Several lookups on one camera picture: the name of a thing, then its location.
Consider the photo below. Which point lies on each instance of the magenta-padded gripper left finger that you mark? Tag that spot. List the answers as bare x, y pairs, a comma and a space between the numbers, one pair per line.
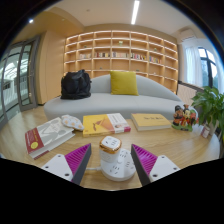
60, 165

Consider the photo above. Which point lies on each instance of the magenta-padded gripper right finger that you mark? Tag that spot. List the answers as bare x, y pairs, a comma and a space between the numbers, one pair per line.
163, 166

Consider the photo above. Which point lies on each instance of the red and grey book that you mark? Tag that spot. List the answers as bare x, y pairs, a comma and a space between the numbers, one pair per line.
46, 136

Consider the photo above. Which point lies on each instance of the round white power strip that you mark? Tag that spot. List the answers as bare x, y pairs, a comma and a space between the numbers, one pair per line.
121, 168

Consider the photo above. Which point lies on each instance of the white orange-dotted pouch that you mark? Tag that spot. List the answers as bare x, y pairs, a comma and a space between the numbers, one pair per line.
73, 122

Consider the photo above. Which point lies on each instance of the plain yellow book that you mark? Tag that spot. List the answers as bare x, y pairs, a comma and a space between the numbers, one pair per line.
150, 121

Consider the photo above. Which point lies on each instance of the colourful three-figure figurine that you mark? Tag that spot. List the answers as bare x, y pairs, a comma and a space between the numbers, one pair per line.
183, 118

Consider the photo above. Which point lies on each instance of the small white and red cup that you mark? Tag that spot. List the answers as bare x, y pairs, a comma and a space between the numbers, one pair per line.
205, 131

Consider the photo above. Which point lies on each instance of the yellow and orange book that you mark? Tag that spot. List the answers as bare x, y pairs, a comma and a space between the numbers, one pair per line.
105, 125

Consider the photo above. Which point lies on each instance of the grey curved sofa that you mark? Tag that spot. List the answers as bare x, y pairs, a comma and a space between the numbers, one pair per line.
106, 105

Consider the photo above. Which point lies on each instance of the green potted plant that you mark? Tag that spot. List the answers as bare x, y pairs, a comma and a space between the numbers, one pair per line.
210, 106

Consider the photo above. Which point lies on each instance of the black backpack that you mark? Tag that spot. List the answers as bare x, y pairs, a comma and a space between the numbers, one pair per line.
75, 85

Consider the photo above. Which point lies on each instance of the yellow cushion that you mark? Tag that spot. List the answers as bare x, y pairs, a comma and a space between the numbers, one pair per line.
124, 83

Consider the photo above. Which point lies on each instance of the grey-framed glass door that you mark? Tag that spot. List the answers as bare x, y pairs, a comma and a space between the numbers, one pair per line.
25, 76

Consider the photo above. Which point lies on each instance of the white sheer curtain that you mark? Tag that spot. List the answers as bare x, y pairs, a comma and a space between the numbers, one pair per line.
193, 66

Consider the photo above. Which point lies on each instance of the arched dark-framed window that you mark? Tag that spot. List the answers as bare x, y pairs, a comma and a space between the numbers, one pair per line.
208, 68

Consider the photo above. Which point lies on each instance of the long ceiling light strip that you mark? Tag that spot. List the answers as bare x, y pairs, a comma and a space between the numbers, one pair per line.
135, 11

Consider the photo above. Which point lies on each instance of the wooden wall shelf unit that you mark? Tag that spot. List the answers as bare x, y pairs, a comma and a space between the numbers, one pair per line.
120, 50

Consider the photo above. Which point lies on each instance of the white wall air conditioner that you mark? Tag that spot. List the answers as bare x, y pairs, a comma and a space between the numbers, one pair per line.
187, 34

